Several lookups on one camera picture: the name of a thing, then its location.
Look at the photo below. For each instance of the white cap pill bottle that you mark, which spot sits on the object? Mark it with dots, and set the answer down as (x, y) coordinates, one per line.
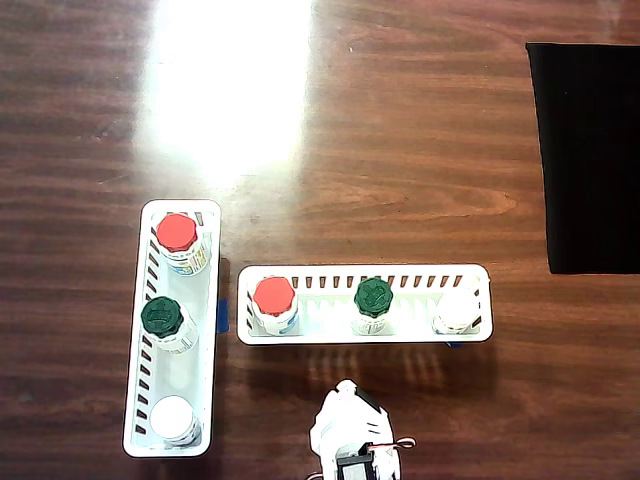
(171, 417)
(456, 310)

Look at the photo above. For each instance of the red cap pill bottle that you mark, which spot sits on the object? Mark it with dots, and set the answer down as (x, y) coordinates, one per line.
(176, 232)
(273, 296)

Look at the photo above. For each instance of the green cap pill bottle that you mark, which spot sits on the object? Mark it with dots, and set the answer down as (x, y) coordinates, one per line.
(373, 296)
(161, 316)

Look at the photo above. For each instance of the long white slotted tray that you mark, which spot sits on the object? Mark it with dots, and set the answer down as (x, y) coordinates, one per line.
(175, 360)

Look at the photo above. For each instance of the wide white slotted tray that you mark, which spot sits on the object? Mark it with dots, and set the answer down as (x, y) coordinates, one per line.
(325, 320)

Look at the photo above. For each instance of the black cloth mat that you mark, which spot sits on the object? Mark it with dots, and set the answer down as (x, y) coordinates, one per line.
(590, 160)

